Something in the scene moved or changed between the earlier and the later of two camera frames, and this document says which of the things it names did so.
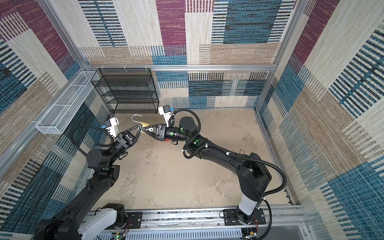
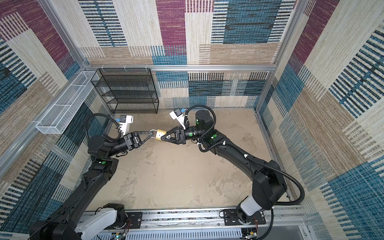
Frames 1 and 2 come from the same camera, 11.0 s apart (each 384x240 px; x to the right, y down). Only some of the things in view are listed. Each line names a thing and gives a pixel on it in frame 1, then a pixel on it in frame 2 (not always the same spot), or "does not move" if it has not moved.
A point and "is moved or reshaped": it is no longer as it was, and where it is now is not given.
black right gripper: [160, 131] -> [180, 135]
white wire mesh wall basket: [56, 121] does not move
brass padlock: [144, 124] is moved or reshaped
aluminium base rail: [291, 223] does not move
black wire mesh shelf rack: [127, 90] does not move
